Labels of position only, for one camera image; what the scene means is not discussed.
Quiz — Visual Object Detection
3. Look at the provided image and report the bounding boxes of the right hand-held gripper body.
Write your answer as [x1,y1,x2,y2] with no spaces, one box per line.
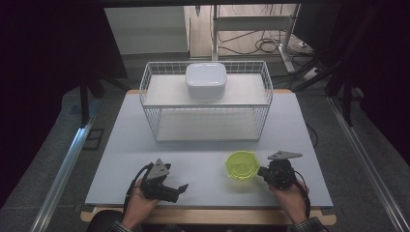
[263,150,305,191]

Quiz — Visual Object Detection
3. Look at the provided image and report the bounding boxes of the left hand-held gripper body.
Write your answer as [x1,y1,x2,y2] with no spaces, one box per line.
[140,158,172,201]

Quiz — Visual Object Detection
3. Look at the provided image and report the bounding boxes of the green plastic bowl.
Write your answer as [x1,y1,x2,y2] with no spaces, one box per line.
[224,150,261,182]

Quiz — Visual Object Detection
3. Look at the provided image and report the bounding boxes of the white wire rack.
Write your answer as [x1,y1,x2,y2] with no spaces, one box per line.
[138,60,275,143]

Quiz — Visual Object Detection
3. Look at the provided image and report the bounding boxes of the white plastic container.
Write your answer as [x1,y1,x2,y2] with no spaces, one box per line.
[185,62,228,102]

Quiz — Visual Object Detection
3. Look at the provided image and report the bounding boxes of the person's right hand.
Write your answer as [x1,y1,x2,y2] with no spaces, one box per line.
[268,178,311,225]

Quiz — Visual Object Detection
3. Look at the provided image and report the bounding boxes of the person's left hand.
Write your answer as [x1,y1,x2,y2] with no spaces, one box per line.
[121,178,161,231]

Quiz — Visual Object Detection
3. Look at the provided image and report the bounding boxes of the black floor plate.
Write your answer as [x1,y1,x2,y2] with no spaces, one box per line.
[81,128,106,151]

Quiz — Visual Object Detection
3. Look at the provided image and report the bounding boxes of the black metal stand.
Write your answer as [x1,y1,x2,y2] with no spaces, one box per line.
[77,75,131,128]
[291,4,381,128]

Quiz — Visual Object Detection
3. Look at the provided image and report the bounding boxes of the white power strip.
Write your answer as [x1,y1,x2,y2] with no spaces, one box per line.
[303,67,322,81]

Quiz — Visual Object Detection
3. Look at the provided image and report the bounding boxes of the grey cabinet panel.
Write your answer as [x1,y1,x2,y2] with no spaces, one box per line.
[103,6,190,56]

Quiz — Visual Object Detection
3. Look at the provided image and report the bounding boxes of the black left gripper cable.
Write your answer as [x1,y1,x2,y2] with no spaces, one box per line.
[123,162,155,215]

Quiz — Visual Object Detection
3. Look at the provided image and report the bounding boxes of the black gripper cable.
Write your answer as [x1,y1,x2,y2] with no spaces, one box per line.
[290,168,312,220]
[123,162,155,215]

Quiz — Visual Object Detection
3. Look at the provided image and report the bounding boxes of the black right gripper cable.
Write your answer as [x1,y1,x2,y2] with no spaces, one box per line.
[290,168,312,220]

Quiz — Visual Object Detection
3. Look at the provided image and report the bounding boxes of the aluminium floor rail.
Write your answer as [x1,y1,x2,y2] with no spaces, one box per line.
[326,96,410,232]
[28,116,97,232]

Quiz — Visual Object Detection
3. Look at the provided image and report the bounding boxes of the black floor cables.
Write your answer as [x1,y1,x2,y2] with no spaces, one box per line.
[216,29,311,56]

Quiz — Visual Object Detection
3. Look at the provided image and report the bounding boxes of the white metal desk frame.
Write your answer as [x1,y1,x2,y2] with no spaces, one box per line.
[211,3,302,74]

